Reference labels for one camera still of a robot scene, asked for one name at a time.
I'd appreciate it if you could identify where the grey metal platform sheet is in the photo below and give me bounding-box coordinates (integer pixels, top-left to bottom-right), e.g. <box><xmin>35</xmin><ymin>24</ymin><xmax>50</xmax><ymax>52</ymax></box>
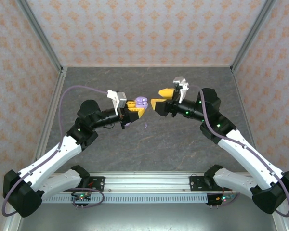
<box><xmin>16</xmin><ymin>201</ymin><xmax>279</xmax><ymax>231</ymax></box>

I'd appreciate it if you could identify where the small controller circuit board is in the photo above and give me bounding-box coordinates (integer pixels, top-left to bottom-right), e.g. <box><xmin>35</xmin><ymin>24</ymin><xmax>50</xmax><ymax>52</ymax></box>
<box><xmin>71</xmin><ymin>192</ymin><xmax>92</xmax><ymax>202</ymax></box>
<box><xmin>207</xmin><ymin>193</ymin><xmax>234</xmax><ymax>205</ymax></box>

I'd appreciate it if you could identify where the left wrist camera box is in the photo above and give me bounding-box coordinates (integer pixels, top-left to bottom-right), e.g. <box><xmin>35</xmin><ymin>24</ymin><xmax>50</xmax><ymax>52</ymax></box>
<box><xmin>106</xmin><ymin>90</ymin><xmax>128</xmax><ymax>115</ymax></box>

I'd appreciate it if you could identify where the aluminium table edge rail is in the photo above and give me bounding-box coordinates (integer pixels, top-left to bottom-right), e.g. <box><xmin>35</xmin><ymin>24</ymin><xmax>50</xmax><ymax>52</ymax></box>
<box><xmin>35</xmin><ymin>67</ymin><xmax>68</xmax><ymax>167</ymax></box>
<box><xmin>231</xmin><ymin>67</ymin><xmax>265</xmax><ymax>173</ymax></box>

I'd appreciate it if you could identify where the slotted white cable duct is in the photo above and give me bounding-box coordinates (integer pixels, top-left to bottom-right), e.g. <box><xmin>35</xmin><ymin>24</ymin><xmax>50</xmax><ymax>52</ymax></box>
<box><xmin>42</xmin><ymin>193</ymin><xmax>208</xmax><ymax>205</ymax></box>

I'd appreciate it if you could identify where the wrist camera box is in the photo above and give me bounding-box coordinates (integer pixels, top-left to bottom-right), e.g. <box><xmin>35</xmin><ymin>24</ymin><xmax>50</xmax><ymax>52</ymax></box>
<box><xmin>172</xmin><ymin>76</ymin><xmax>190</xmax><ymax>104</ymax></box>
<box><xmin>106</xmin><ymin>90</ymin><xmax>128</xmax><ymax>115</ymax></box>

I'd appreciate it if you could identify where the purple earbud charging case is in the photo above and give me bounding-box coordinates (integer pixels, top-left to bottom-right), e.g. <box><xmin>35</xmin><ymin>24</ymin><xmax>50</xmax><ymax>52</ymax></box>
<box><xmin>134</xmin><ymin>96</ymin><xmax>149</xmax><ymax>110</ymax></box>

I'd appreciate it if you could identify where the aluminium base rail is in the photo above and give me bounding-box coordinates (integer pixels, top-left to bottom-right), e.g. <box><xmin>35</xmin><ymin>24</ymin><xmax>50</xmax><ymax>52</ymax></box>
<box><xmin>48</xmin><ymin>171</ymin><xmax>255</xmax><ymax>193</ymax></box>

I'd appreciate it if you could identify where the aluminium frame post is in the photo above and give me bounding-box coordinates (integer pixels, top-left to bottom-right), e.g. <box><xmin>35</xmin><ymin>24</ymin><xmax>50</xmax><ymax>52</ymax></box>
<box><xmin>230</xmin><ymin>0</ymin><xmax>279</xmax><ymax>73</ymax></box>
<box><xmin>15</xmin><ymin>0</ymin><xmax>65</xmax><ymax>73</ymax></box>

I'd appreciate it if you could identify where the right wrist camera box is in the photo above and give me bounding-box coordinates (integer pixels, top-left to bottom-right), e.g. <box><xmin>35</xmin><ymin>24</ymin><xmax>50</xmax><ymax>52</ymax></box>
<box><xmin>172</xmin><ymin>76</ymin><xmax>190</xmax><ymax>104</ymax></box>

